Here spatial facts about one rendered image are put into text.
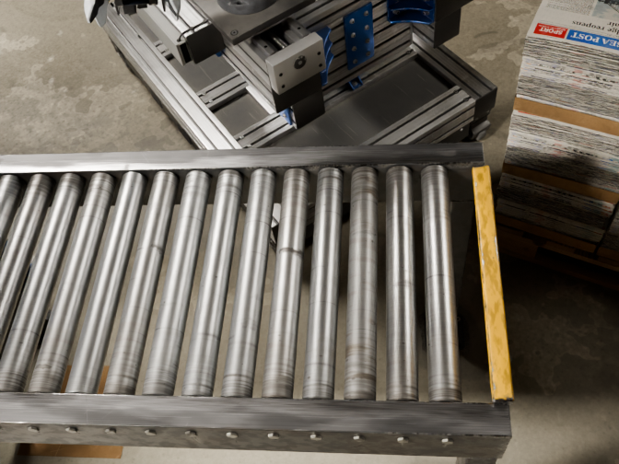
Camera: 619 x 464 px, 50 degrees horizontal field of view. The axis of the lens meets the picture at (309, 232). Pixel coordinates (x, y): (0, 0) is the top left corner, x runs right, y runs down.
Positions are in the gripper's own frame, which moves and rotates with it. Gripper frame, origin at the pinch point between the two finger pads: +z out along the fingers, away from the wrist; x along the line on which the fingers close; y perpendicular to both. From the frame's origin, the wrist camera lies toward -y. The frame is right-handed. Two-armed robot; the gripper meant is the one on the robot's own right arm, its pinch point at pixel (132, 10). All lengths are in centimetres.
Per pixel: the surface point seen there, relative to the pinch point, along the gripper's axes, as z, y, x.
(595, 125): -15, 50, -90
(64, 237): 1, 49, 22
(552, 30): -24, 31, -77
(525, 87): -24, 46, -76
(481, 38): -115, 110, -109
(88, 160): -16, 46, 18
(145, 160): -12.9, 44.9, 6.1
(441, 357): 38, 38, -39
